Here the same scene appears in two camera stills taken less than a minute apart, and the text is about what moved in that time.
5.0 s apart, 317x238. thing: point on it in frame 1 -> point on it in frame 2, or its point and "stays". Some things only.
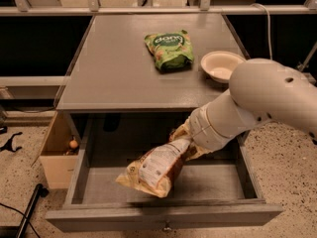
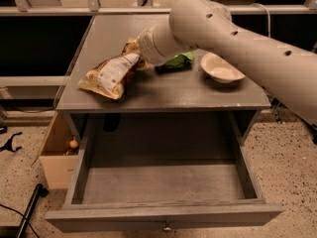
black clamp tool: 9,145 stays
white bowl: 219,64 stays
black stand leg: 40,190 stays
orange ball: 73,144 stays
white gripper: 200,128 -> 147,47
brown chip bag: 154,171 -> 109,75
